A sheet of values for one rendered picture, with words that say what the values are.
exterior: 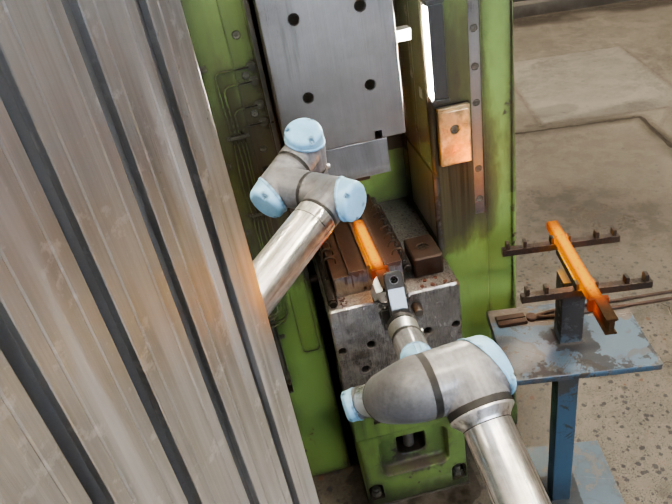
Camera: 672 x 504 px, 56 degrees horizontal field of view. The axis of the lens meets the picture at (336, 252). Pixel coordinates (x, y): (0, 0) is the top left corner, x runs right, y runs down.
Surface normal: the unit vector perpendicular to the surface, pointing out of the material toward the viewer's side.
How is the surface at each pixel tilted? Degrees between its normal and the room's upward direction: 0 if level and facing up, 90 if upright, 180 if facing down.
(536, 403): 0
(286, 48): 90
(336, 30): 90
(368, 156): 90
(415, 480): 90
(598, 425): 0
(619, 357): 0
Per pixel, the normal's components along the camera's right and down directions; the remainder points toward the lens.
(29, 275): 0.95, 0.03
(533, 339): -0.15, -0.83
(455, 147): 0.18, 0.52
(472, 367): 0.00, -0.49
